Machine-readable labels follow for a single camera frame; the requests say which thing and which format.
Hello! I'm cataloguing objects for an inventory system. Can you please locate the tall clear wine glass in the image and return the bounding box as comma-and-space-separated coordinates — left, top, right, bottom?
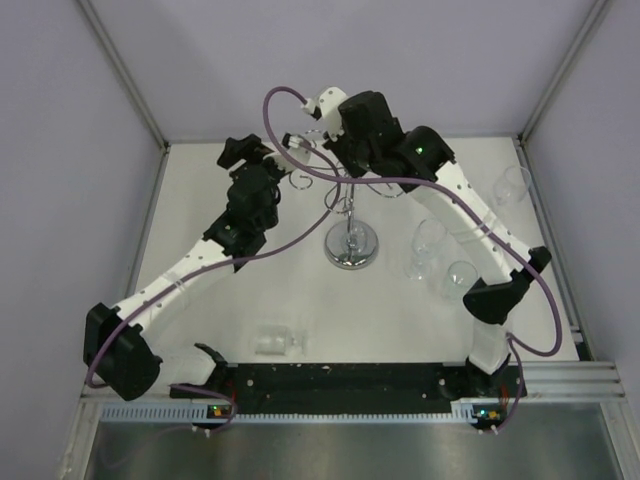
493, 166, 532, 207

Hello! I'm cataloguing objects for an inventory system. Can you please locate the small clear wine glass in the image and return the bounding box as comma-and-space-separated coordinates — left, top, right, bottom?
253, 324, 307, 356

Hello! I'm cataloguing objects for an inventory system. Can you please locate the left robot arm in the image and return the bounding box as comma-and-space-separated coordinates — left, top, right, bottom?
83, 134, 286, 401

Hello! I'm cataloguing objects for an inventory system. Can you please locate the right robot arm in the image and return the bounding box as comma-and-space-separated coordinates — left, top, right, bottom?
312, 87, 551, 396

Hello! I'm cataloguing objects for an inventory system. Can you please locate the chrome wine glass rack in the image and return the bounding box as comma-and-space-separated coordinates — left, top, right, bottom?
302, 130, 404, 271

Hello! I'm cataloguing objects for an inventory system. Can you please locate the clear glass tumbler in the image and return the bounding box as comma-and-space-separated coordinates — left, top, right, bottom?
440, 260, 478, 302

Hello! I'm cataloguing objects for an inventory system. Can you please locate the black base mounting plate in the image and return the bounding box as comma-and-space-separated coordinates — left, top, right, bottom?
169, 362, 531, 416

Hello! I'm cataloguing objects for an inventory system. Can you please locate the left controller board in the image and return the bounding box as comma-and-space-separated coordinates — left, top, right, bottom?
100, 403, 233, 424

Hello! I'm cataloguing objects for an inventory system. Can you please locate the controller board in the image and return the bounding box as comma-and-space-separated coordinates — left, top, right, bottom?
100, 403, 233, 424
450, 400, 508, 429

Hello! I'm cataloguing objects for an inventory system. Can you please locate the right controller board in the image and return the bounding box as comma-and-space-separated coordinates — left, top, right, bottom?
450, 400, 508, 429

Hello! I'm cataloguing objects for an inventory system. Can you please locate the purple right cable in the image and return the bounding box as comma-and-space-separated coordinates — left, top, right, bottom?
262, 87, 566, 436

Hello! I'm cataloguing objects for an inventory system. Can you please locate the aluminium frame rail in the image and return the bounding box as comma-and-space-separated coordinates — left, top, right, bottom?
79, 357, 629, 409

